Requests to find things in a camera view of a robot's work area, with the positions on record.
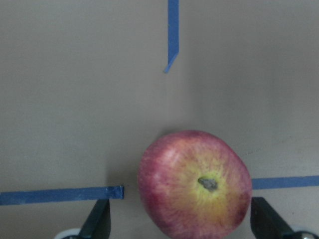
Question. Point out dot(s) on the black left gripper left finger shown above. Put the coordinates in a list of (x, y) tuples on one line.
[(97, 224)]

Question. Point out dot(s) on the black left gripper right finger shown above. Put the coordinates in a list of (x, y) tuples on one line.
[(266, 223)]

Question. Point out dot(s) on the red yellow apple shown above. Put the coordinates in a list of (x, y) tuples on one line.
[(194, 186)]

